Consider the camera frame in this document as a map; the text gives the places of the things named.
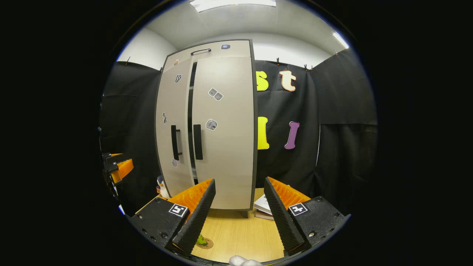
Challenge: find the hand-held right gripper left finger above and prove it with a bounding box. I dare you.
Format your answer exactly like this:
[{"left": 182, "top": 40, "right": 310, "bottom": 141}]
[{"left": 127, "top": 179, "right": 216, "bottom": 256}]

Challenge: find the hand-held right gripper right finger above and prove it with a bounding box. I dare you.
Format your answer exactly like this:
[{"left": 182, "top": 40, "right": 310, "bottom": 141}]
[{"left": 263, "top": 177, "right": 351, "bottom": 256}]

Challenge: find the grey cabinet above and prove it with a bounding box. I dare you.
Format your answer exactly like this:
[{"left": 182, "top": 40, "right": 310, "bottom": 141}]
[{"left": 155, "top": 39, "right": 258, "bottom": 218}]

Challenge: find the white book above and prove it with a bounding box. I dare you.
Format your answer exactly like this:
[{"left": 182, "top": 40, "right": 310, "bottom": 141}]
[{"left": 253, "top": 194, "right": 275, "bottom": 216}]

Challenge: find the penguin plush toy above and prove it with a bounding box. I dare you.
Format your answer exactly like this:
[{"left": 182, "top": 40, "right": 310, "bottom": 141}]
[{"left": 156, "top": 175, "right": 170, "bottom": 199}]

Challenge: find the black backdrop cloth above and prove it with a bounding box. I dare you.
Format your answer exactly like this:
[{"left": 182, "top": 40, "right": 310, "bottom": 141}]
[
  {"left": 99, "top": 61, "right": 165, "bottom": 216},
  {"left": 254, "top": 47, "right": 378, "bottom": 216}
]

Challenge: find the black bar door handle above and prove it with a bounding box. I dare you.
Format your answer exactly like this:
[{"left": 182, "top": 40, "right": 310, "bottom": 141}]
[{"left": 171, "top": 125, "right": 182, "bottom": 161}]

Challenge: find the flat black door handle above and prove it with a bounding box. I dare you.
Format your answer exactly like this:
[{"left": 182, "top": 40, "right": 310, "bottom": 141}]
[{"left": 193, "top": 124, "right": 204, "bottom": 160}]

